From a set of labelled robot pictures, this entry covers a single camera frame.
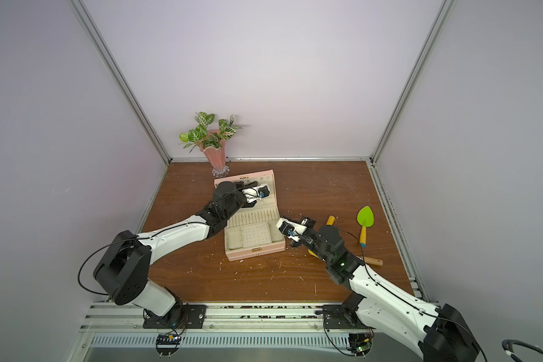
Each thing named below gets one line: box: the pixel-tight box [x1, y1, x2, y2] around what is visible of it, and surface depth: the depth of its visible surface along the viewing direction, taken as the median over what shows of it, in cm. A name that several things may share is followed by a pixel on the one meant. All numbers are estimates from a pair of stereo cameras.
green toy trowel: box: [356, 205, 375, 249], surface depth 99 cm
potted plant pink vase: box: [178, 111, 243, 178], surface depth 99 cm
